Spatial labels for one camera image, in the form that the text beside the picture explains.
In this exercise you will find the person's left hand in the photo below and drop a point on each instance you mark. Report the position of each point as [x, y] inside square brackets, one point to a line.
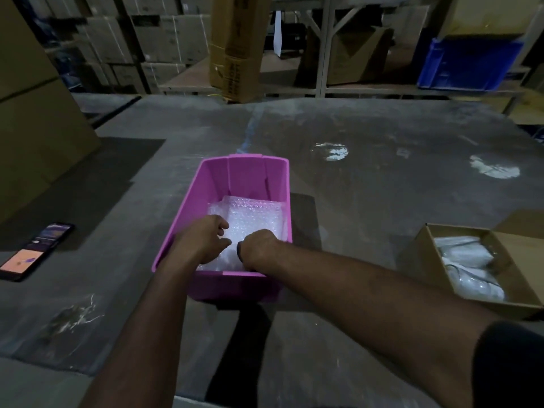
[199, 244]

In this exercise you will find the person's right hand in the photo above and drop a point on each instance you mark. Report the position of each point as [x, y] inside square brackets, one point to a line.
[259, 250]

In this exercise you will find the pile of bubble wrap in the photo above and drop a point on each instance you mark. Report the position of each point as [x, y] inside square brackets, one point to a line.
[255, 216]

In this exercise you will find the bubble items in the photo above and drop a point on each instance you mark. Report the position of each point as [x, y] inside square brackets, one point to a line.
[476, 284]

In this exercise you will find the small brown cardboard box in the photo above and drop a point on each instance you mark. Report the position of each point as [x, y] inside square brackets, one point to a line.
[518, 259]

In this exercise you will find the person's left forearm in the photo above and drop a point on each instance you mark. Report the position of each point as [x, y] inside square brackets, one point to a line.
[140, 344]

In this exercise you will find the person's right forearm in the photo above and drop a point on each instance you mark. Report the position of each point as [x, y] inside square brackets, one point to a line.
[382, 314]

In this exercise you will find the large brown cardboard carton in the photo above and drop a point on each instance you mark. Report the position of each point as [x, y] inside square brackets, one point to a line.
[21, 50]
[38, 152]

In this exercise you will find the tall narrow cardboard carton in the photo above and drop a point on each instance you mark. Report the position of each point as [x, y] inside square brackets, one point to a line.
[238, 46]

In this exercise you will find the flattened printed cardboard sheet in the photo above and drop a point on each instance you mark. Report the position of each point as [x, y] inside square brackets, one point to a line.
[529, 108]

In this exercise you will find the flat cardboard sheet with tape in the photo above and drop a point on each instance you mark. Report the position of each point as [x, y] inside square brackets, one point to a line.
[488, 14]

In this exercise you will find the pink plastic bin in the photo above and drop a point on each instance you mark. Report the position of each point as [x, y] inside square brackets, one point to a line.
[246, 176]

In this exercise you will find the black smartphone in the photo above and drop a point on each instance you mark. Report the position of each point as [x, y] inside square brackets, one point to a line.
[34, 252]

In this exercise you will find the grey metal storage rack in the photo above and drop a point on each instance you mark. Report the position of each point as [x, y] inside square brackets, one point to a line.
[325, 50]

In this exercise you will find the open brown carton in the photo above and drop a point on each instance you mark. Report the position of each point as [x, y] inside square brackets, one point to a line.
[357, 59]

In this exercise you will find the white paper sheet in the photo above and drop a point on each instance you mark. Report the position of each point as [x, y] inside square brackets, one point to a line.
[278, 33]

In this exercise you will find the blue plastic crate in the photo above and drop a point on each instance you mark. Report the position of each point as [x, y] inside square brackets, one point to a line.
[467, 65]

